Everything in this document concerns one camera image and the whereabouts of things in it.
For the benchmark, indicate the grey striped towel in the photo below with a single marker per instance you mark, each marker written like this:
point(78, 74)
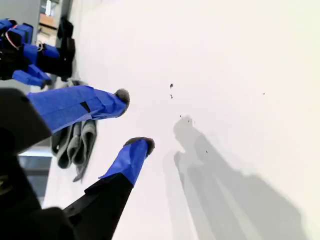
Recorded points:
point(75, 147)

